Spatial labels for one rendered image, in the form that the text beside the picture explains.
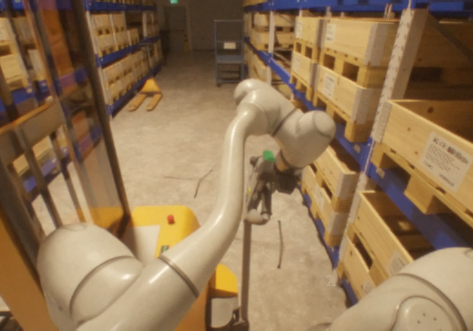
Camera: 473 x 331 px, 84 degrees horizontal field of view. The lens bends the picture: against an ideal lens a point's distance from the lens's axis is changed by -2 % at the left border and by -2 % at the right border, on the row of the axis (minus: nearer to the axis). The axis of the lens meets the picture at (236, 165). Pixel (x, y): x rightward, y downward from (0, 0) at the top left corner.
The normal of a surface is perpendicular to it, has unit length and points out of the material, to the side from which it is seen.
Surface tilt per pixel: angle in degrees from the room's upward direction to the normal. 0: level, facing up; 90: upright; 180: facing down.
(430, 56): 90
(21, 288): 90
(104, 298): 21
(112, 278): 8
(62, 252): 26
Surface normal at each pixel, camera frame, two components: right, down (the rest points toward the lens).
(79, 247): -0.03, -0.85
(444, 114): 0.07, 0.50
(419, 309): 0.04, -0.55
